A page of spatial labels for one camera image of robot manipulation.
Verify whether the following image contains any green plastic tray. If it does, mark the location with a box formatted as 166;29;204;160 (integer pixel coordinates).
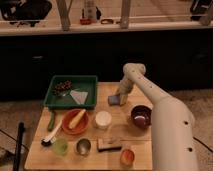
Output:
44;75;98;109

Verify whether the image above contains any wooden block eraser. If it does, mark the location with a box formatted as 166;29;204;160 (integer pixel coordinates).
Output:
97;138;122;152

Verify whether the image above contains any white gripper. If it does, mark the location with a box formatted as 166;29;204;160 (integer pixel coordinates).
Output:
116;77;134;106

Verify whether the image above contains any small orange cup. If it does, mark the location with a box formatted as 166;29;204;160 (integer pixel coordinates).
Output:
120;149;135;166

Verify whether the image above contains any dark brown bowl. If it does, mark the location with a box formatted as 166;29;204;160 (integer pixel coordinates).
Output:
131;105;152;129

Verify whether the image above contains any yellow corn cob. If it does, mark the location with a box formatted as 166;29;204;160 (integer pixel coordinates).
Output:
69;109;86;129

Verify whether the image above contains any metal cup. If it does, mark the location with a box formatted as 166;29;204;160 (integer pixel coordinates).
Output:
76;138;91;156

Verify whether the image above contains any green translucent cup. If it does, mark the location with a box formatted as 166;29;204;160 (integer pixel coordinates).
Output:
52;138;68;155

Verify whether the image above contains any blue sponge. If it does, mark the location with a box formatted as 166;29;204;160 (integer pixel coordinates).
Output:
108;95;120;105

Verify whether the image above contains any white dish brush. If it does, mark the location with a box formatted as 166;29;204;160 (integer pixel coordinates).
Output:
41;122;62;147

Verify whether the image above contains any green cucumber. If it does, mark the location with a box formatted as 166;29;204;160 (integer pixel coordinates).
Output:
47;111;56;131

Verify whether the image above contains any orange plastic bowl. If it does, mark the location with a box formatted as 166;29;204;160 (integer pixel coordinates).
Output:
62;109;89;135

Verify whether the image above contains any white bottle on shelf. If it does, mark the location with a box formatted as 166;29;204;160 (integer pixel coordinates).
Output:
84;0;97;23

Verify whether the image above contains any grey folded cloth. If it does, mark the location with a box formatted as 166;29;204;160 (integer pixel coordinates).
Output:
70;90;88;105

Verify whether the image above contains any black pole stand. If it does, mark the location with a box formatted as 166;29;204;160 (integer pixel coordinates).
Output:
13;122;25;171

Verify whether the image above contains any dark grape bunch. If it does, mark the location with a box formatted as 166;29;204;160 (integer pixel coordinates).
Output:
52;80;72;96

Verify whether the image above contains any black bag on shelf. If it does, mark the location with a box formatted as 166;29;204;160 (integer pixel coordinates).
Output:
0;0;52;27

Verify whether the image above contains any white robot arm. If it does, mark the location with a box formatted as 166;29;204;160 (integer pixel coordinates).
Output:
116;63;199;171

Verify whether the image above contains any white cylindrical cup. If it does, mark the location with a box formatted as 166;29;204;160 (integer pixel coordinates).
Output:
95;111;112;129

